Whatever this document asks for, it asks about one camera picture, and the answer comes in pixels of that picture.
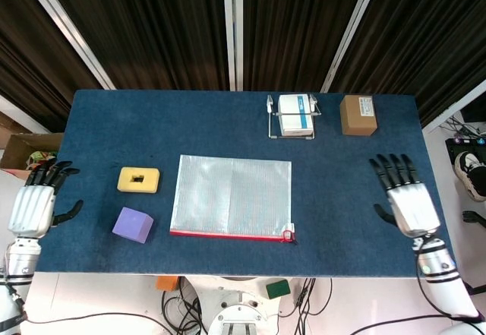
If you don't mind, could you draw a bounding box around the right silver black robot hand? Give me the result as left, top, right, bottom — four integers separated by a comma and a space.
368, 153, 442, 239

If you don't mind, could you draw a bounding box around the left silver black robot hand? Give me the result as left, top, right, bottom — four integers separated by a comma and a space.
8, 160, 84, 239

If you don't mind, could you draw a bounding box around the silver mesh zipper pouch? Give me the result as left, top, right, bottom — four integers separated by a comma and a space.
169, 154, 298, 242

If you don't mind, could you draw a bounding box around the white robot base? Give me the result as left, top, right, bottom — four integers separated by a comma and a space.
181, 276, 292, 335

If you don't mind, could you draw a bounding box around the open cardboard box with clutter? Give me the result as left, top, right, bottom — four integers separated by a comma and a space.
0, 132, 65, 181

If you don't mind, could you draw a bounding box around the black floor object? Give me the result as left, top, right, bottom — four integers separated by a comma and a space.
462, 209, 486, 230

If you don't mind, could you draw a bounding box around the black and white shoe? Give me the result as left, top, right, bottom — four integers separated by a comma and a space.
454, 151, 486, 202

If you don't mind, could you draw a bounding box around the black device with lights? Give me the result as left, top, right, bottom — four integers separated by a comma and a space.
444, 135, 486, 161

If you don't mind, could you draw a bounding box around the purple foam cube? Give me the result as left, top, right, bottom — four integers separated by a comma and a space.
112, 207, 155, 245

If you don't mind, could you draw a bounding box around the brown cardboard box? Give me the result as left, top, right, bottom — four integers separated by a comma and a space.
339, 95, 379, 137

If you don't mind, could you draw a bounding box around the yellow sponge with hole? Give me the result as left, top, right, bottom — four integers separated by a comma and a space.
116, 166, 162, 194

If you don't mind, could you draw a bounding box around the white box with blue stripe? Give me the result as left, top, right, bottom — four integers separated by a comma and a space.
277, 93, 316, 137

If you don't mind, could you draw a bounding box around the orange block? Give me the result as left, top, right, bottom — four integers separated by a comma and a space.
156, 275, 181, 292

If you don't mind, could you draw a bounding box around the green block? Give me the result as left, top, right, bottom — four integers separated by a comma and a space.
265, 279, 292, 300

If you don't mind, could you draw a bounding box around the dark brown curtain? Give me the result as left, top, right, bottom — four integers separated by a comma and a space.
0, 0, 486, 133

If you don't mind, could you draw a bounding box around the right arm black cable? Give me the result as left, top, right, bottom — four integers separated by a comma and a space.
349, 238, 486, 335

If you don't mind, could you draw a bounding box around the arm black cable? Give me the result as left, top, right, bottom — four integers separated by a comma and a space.
349, 238, 486, 335
0, 270, 30, 323

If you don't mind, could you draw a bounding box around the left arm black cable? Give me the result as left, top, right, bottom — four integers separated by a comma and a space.
0, 270, 30, 323

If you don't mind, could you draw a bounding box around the black floor cable bundle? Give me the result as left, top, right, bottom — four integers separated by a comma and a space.
22, 289, 209, 335
279, 277, 334, 335

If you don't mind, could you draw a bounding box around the metal wire stand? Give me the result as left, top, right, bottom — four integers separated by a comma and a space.
267, 93, 322, 140

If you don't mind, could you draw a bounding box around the white frame post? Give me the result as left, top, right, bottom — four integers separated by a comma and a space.
17, 0, 117, 91
320, 0, 384, 93
222, 0, 245, 92

